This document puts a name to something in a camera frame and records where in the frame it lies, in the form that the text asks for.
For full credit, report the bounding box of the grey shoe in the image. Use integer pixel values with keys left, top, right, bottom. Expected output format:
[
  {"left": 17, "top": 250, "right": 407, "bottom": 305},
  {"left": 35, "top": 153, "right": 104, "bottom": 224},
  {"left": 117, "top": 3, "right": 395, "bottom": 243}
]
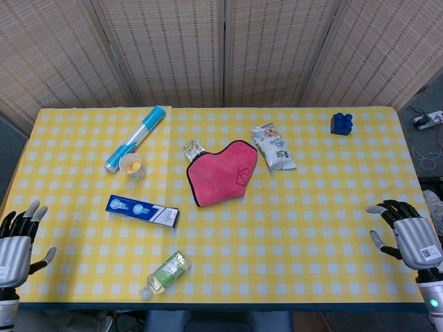
[{"left": 422, "top": 189, "right": 443, "bottom": 237}]

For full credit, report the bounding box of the bamboo folding screen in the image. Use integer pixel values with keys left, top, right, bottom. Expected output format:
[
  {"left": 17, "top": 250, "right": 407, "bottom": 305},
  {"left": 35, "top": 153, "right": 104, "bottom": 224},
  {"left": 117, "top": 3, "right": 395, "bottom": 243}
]
[{"left": 0, "top": 0, "right": 443, "bottom": 136}]

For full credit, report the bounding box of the green label plastic bottle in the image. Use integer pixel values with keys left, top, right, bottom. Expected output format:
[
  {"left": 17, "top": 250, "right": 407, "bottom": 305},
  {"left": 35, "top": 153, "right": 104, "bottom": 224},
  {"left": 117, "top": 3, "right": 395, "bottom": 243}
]
[{"left": 138, "top": 250, "right": 192, "bottom": 301}]

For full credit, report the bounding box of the paper cup with orange snacks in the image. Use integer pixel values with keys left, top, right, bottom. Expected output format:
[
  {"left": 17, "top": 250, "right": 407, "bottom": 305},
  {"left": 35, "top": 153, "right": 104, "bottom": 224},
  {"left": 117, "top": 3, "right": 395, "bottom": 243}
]
[{"left": 118, "top": 153, "right": 145, "bottom": 180}]

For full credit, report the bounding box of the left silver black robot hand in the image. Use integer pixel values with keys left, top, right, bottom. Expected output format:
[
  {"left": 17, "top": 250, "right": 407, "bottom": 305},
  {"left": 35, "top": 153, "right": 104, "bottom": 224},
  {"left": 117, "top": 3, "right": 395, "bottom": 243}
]
[{"left": 0, "top": 199, "right": 57, "bottom": 288}]

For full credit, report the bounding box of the blue and clear tube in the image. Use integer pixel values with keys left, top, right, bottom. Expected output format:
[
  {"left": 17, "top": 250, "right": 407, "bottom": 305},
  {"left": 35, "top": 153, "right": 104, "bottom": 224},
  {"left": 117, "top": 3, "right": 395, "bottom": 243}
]
[{"left": 104, "top": 105, "right": 166, "bottom": 173}]

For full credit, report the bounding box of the blue and white toothpaste box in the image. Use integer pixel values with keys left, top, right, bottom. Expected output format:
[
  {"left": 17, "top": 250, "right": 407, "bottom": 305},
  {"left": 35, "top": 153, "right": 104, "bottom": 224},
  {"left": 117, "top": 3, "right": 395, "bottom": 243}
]
[{"left": 105, "top": 194, "right": 181, "bottom": 229}]

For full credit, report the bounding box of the blue toy building block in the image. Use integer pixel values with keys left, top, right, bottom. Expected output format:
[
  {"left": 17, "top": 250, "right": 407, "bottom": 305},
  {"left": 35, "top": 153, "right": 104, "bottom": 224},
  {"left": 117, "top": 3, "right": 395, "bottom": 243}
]
[{"left": 329, "top": 112, "right": 354, "bottom": 136}]

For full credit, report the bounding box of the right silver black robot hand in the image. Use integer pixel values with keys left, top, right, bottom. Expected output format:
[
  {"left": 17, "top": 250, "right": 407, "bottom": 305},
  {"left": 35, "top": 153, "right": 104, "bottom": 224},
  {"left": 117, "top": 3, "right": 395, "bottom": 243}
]
[{"left": 365, "top": 199, "right": 443, "bottom": 270}]

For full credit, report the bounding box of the white snack bag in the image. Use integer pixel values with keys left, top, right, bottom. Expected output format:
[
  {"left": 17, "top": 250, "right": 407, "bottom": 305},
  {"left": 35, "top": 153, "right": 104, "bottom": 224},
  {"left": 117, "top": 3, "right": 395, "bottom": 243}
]
[{"left": 250, "top": 122, "right": 297, "bottom": 172}]

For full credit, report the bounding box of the yellow checkered tablecloth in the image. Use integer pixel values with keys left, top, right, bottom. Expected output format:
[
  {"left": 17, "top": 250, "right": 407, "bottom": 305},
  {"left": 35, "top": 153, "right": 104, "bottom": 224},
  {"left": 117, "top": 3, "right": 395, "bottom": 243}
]
[{"left": 0, "top": 105, "right": 428, "bottom": 305}]

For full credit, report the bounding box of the white power strip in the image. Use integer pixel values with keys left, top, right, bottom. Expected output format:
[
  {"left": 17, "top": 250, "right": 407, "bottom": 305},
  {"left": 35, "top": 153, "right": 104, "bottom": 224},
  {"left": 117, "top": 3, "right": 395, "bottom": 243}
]
[{"left": 411, "top": 110, "right": 443, "bottom": 131}]

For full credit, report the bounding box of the white cable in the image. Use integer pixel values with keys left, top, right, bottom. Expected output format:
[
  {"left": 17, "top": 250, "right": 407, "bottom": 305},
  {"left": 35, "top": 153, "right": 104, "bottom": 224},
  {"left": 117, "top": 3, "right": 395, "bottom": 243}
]
[{"left": 412, "top": 147, "right": 443, "bottom": 170}]

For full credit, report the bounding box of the clear glass jar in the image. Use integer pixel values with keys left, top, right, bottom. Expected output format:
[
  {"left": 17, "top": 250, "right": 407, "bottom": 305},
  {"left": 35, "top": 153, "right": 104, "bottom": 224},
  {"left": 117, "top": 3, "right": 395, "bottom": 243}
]
[{"left": 183, "top": 139, "right": 206, "bottom": 163}]

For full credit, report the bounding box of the pink cloth with black trim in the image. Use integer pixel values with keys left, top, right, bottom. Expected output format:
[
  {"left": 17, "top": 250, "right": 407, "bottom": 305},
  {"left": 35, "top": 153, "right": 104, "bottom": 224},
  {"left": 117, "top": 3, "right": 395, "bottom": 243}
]
[{"left": 186, "top": 139, "right": 259, "bottom": 208}]

